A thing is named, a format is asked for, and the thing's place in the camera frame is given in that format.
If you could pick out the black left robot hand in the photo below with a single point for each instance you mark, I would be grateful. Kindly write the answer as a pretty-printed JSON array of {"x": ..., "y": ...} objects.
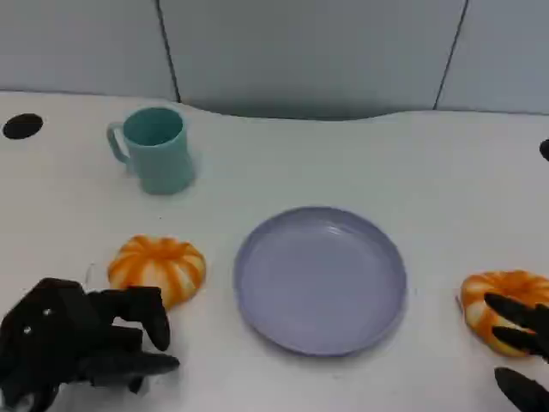
[{"x": 64, "y": 330}]

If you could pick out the orange and white bread roll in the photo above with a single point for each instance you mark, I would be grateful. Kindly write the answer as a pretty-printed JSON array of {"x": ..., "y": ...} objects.
[
  {"x": 156, "y": 268},
  {"x": 480, "y": 300}
]

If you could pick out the lilac plate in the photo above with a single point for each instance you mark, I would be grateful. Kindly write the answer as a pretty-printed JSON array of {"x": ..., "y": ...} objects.
[{"x": 320, "y": 281}]

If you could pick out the pale green mug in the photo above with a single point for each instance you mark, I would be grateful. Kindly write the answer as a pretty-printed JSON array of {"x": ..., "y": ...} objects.
[{"x": 156, "y": 150}]

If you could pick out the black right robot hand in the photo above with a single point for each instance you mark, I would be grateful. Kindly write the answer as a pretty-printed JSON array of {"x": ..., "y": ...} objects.
[{"x": 521, "y": 319}]

